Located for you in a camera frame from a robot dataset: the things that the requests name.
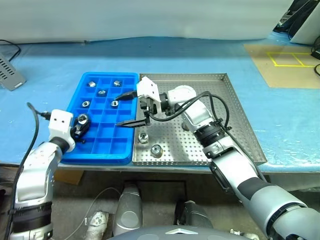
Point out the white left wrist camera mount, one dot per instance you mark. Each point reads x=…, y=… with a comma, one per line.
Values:
x=60, y=122

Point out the perforated steel tray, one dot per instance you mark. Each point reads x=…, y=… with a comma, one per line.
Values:
x=225, y=105

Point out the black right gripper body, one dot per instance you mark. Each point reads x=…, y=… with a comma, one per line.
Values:
x=150, y=106

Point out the white slanted panel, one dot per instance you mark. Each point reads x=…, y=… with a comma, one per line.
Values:
x=307, y=30

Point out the grey vented metal box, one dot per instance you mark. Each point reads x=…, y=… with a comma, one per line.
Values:
x=10, y=75

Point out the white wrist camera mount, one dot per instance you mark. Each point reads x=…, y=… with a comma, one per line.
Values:
x=60, y=122
x=148, y=87

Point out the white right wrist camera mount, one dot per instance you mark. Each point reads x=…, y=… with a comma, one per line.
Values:
x=148, y=87

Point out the blue compartment plastic tray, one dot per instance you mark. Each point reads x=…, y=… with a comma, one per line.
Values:
x=120, y=150

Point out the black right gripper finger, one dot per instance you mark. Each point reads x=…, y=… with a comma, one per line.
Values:
x=127, y=96
x=135, y=123

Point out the blue plastic table cover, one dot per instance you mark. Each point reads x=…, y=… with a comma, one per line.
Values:
x=50, y=75

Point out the dark rounded robot leg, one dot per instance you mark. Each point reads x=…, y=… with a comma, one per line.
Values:
x=192, y=212

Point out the brown cardboard piece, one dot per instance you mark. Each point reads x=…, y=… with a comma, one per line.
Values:
x=68, y=177

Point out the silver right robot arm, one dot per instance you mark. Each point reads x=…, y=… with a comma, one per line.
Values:
x=250, y=180

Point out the grey rounded robot leg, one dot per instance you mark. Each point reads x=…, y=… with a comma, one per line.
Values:
x=128, y=210

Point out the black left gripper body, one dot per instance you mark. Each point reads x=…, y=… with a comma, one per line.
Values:
x=75, y=132

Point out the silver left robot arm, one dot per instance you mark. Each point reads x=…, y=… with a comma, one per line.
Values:
x=35, y=170

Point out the metal roller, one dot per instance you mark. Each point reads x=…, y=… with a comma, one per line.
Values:
x=114, y=103
x=85, y=103
x=83, y=119
x=91, y=83
x=101, y=93
x=117, y=83

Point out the dark grey robot torso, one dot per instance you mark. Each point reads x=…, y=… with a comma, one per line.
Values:
x=175, y=233

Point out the black device with label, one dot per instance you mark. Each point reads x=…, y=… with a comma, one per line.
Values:
x=285, y=20

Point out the brown cardboard sheet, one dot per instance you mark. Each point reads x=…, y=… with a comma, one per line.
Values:
x=280, y=75

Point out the metal nut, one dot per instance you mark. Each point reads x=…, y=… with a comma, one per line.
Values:
x=156, y=150
x=143, y=137

